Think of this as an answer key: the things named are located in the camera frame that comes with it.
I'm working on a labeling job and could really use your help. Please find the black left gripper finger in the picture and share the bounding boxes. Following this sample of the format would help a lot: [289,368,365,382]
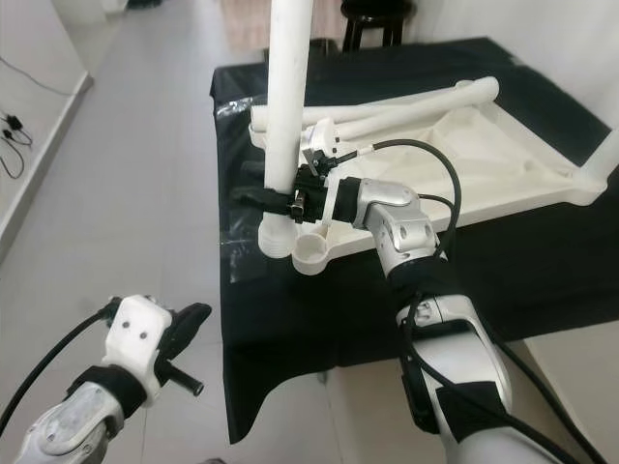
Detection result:
[169,303,214,357]

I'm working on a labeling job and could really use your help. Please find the black tablecloth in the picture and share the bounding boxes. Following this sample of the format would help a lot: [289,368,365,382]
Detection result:
[211,37,619,446]

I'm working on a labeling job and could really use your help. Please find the beige towel table cover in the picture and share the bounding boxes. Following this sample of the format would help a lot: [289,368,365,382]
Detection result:
[221,0,274,54]

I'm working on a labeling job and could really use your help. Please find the white plastic table top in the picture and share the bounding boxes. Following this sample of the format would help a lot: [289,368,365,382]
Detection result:
[250,75,608,277]

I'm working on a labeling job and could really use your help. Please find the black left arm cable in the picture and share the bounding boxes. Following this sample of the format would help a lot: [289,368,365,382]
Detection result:
[0,300,123,431]

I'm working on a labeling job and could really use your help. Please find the long black wall cable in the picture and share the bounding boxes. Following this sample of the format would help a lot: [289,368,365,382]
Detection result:
[0,58,82,98]

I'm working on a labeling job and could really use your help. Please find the black power adapter with cable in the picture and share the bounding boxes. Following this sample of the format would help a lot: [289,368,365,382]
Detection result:
[0,114,34,181]

